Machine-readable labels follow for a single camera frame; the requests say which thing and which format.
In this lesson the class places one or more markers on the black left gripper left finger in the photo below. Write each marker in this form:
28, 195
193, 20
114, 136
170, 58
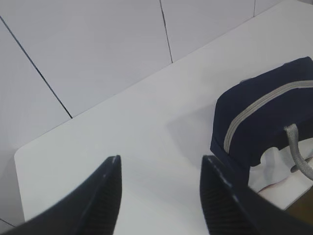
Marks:
91, 209

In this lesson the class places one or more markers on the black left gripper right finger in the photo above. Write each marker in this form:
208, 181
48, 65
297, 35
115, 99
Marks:
230, 207

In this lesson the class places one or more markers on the navy blue lunch bag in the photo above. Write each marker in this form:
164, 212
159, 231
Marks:
263, 132

